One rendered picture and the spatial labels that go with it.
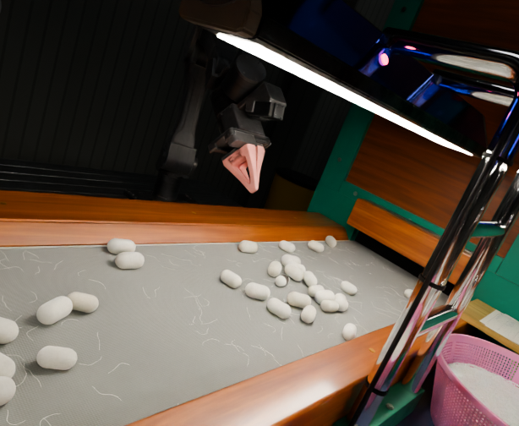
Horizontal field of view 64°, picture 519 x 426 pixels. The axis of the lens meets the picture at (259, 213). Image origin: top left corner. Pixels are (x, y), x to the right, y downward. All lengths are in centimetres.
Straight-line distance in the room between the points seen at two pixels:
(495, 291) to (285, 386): 66
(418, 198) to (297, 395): 72
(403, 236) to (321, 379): 58
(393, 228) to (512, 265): 24
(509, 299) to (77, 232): 82
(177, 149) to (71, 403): 73
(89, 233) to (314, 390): 36
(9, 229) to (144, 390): 28
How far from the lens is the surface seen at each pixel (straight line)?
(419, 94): 55
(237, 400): 39
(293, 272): 71
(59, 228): 60
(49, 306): 44
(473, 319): 86
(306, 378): 45
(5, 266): 54
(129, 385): 41
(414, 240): 98
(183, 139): 102
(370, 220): 102
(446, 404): 65
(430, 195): 105
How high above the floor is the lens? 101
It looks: 15 degrees down
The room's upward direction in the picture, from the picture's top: 21 degrees clockwise
